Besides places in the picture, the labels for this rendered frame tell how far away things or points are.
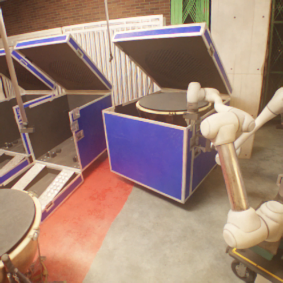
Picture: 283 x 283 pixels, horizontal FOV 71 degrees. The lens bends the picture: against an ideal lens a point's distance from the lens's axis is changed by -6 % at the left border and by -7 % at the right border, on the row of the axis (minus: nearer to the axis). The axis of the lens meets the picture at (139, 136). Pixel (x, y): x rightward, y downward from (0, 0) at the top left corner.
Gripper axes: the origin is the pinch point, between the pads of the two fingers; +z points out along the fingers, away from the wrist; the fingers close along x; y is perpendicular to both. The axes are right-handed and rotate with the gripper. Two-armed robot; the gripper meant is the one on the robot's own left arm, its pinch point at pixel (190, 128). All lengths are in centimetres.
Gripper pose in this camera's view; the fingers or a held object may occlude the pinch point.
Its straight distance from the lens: 183.2
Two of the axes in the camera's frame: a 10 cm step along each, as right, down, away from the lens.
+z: -0.5, 9.6, 2.8
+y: -6.4, 1.9, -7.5
